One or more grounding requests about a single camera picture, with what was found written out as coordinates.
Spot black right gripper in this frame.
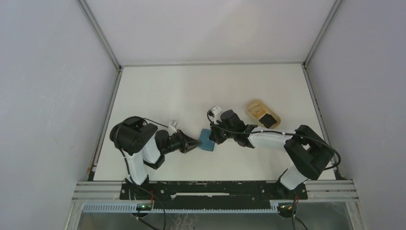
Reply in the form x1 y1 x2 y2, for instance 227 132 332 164
209 118 237 145

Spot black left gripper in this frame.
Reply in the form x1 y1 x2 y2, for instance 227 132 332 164
162 129 202 155

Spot blue leather card holder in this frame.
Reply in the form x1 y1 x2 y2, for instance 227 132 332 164
198 129 215 152

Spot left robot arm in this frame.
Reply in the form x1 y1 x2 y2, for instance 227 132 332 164
109 116 202 200

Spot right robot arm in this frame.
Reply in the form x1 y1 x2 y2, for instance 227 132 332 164
206 106 338 199

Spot black card in tray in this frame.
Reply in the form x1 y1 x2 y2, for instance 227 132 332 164
259 114 277 128

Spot beige oval tray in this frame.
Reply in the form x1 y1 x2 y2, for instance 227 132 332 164
246 99 281 129

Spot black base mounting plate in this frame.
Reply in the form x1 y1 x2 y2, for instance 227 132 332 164
119 180 308 208

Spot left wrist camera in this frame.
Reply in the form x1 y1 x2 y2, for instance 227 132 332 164
168 120 177 135

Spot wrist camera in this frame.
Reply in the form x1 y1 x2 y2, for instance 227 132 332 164
168 120 177 135
207 106 223 125

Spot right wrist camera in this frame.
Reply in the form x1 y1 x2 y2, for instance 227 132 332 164
207 106 223 125

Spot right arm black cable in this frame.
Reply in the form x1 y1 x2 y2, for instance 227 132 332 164
207 110 342 172

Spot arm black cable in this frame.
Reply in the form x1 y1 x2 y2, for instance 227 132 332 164
207 110 342 172
115 116 172 230

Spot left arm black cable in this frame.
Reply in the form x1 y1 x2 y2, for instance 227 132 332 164
115 116 172 230

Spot white cable duct strip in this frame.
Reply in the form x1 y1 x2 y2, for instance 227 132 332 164
82 201 293 214

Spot aluminium frame rails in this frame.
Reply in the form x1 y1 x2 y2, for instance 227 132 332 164
64 180 367 230

